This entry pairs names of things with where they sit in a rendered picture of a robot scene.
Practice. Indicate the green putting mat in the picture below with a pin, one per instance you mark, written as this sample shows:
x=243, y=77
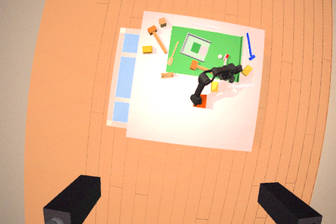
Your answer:
x=220, y=44

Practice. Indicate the small tan cube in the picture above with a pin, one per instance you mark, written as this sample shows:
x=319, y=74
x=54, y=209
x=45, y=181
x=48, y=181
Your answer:
x=162, y=22

